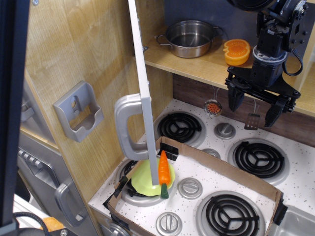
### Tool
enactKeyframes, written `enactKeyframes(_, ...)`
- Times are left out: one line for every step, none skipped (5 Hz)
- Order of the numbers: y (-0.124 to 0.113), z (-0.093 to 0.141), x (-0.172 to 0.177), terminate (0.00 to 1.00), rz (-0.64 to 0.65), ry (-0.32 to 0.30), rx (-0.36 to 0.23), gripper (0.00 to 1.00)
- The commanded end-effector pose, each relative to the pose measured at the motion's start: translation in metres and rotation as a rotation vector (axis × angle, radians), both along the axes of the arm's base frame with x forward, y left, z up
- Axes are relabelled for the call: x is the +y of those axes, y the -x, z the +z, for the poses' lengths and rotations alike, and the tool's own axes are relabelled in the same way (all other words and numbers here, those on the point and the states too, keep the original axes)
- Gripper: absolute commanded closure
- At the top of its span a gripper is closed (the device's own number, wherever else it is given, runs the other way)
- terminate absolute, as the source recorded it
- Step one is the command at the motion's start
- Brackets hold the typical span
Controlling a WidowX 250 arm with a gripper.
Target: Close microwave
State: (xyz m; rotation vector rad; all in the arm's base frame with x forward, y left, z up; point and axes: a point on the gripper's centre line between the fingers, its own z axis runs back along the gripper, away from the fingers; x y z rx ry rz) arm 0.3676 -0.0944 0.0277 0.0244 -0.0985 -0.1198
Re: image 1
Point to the grey toy microwave door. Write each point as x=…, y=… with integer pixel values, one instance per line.
x=144, y=92

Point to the orange toy carrot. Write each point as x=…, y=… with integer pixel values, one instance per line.
x=164, y=175

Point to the grey microwave door handle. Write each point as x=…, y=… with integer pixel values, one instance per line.
x=125, y=107

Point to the grey upper fridge handle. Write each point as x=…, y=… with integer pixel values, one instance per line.
x=26, y=112

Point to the grey stove knob middle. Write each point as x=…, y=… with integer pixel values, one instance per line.
x=190, y=188

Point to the hanging toy strainer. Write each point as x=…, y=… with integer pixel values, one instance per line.
x=212, y=107

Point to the front left black burner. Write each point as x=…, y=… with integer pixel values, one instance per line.
x=131, y=196

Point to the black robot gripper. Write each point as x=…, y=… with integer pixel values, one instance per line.
x=265, y=82

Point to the stainless steel pot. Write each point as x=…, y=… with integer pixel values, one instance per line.
x=189, y=39

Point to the grey lower fridge handle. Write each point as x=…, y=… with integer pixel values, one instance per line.
x=61, y=198

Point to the orange toy pumpkin half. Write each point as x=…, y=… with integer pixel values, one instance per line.
x=236, y=51

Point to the grey wall phone holder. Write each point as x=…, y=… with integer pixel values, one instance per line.
x=72, y=104

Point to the front right black burner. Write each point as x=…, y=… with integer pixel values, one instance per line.
x=227, y=213

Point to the back right black burner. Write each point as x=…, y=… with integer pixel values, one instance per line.
x=260, y=158

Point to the grey stove knob small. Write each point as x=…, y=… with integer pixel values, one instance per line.
x=212, y=152

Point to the grey stove knob back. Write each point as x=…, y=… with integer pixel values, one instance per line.
x=224, y=131

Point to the back left black burner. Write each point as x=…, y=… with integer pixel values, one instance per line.
x=182, y=127

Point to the light green toy plate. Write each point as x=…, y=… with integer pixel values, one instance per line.
x=141, y=180

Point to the brown cardboard barrier frame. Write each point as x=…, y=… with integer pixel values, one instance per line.
x=215, y=175

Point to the grey fridge handle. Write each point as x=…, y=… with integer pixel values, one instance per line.
x=61, y=198
x=26, y=112

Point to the steel toy sink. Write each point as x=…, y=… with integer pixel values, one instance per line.
x=296, y=222

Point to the hanging toy spatula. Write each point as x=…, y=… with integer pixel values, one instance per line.
x=253, y=119

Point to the grey oven knob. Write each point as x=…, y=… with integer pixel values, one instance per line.
x=117, y=230

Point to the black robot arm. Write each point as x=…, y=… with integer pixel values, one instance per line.
x=280, y=30

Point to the black burner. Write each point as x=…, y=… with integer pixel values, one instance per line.
x=227, y=213
x=182, y=127
x=260, y=158
x=131, y=196

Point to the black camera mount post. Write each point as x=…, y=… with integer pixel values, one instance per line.
x=13, y=36

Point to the orange object bottom left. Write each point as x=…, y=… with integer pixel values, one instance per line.
x=53, y=224

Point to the grey stove knob front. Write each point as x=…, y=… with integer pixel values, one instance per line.
x=169, y=224

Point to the grey ice dispenser panel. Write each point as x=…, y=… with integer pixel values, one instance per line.
x=39, y=169

